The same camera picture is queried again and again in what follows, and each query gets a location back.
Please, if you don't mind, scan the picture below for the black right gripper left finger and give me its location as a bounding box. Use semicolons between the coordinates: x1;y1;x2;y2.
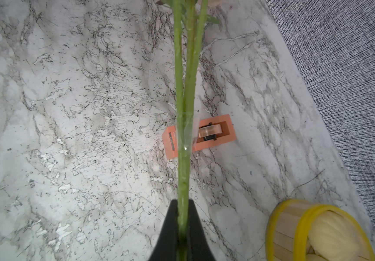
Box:
149;200;178;261

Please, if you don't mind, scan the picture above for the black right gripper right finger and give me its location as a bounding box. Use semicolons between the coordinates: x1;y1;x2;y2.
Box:
187;200;215;261

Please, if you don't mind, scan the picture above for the pink tape dispenser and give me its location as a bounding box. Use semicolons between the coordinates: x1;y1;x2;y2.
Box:
162;114;237;159

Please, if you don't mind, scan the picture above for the pink artificial rose stem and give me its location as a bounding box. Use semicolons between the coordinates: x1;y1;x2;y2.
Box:
172;1;188;261

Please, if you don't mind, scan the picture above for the yellow bamboo steamer basket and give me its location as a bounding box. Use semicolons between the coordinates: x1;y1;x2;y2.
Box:
265;199;375;261

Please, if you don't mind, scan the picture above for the cream steamed bun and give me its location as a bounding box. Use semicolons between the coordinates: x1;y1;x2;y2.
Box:
308;211;362;261

